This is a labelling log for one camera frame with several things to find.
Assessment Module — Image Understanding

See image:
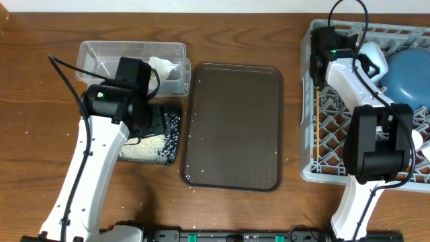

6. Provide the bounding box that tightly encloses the white tissue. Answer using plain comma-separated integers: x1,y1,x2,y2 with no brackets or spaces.
148,56,182,93

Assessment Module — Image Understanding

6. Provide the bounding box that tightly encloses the wooden chopstick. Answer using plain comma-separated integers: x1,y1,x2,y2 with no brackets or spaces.
316,87,320,161

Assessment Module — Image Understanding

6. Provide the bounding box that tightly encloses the light blue bowl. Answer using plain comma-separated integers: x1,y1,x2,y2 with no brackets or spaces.
359,42,388,83

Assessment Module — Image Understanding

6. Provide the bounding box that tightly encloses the dark blue plate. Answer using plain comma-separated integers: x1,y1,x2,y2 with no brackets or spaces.
380,48,429,110

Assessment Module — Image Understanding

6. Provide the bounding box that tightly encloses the white green cup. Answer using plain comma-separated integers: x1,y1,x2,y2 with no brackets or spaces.
411,130,423,151

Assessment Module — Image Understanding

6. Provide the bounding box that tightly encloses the white pink cup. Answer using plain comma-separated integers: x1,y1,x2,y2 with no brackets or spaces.
421,146,430,161

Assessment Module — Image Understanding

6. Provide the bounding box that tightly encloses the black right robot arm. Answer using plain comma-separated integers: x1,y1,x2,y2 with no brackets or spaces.
310,26,415,241

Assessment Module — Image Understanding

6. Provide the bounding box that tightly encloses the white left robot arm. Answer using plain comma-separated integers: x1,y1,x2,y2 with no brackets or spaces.
21,84,157,241

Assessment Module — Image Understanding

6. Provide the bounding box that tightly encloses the black waste tray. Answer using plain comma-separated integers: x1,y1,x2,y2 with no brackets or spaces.
117,100,184,165

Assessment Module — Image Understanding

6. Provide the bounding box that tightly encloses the grey dishwasher rack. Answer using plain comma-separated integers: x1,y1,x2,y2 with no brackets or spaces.
300,19,429,185

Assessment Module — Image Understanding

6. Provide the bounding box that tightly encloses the spilled rice pile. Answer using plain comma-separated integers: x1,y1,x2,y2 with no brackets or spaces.
118,113,181,165

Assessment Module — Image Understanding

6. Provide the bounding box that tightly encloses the clear plastic bin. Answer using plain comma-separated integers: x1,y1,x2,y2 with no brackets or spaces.
77,41,191,97

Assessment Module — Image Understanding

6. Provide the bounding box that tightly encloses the brown serving tray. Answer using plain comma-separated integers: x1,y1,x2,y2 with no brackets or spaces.
181,63,284,192

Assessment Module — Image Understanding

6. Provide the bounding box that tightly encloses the black rail with green clips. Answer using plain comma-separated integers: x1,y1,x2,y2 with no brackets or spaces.
147,225,404,242

